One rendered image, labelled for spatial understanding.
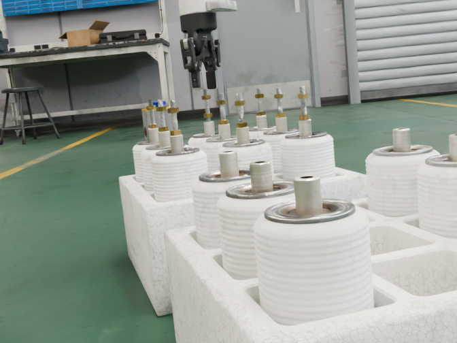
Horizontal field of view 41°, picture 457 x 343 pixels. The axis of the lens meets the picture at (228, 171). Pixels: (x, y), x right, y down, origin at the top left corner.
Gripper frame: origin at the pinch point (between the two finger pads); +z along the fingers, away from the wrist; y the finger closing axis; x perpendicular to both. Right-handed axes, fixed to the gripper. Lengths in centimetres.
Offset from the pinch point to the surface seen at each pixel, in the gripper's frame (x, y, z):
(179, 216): 9.5, 32.9, 20.3
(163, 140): -1.0, 17.7, 9.6
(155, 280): 5.7, 36.2, 30.0
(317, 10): -106, -475, -57
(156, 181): 4.0, 29.6, 15.1
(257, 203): 35, 63, 11
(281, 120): 17.1, 2.3, 8.6
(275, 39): -145, -457, -33
